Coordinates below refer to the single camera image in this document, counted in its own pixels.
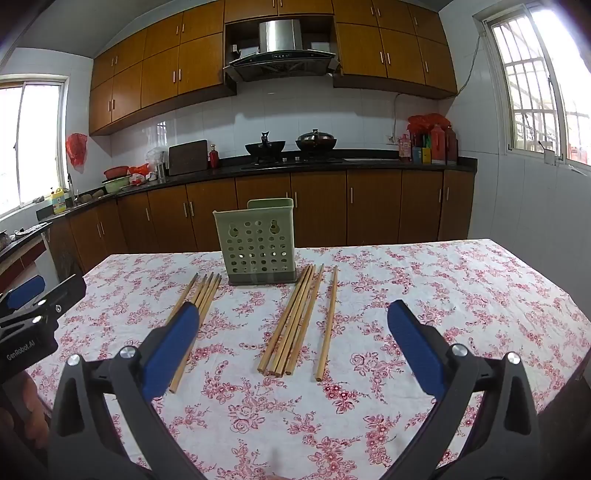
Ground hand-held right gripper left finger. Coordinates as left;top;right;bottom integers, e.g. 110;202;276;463
46;302;208;480

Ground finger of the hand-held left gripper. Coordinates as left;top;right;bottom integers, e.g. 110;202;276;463
0;274;47;311
0;274;88;343

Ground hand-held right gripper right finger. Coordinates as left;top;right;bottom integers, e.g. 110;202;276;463
379;300;541;480

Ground green perforated utensil holder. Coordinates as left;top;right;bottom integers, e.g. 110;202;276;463
212;198;298;287

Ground person's left hand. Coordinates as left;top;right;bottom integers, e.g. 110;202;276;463
0;375;51;450

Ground red floral tablecloth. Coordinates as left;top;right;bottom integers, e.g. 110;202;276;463
25;239;591;480

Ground hanging red plastic bag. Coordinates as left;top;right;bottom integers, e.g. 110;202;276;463
65;133;88;174

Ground white framed sliding window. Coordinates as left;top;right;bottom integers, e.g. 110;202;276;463
0;75;70;217

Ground translucent plastic container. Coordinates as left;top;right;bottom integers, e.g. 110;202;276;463
147;147;168;179

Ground wooden base cabinets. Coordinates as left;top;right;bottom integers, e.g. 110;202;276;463
46;168;476;273

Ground dark cutting board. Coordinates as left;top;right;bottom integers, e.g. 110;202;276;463
168;140;209;176

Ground black kitchen countertop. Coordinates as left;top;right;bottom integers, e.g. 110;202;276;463
37;156;478;219

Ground red oil bottle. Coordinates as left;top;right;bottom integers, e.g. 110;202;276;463
431;124;448;165

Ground open black wok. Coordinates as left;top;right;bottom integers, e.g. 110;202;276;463
245;132;287;160

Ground black gas stove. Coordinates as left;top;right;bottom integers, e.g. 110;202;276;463
240;154;345;168

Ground red bag over bottles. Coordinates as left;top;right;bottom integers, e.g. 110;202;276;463
408;114;451;136

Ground black wok with lid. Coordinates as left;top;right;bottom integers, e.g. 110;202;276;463
295;129;338;153

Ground window with security bars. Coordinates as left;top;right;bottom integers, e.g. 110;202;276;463
473;0;591;176

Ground steel range hood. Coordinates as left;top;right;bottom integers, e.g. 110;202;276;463
224;19;338;83

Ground wooden upper wall cabinets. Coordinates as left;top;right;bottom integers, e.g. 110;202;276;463
89;0;459;137

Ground wall cable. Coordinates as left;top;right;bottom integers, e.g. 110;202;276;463
392;33;486;141

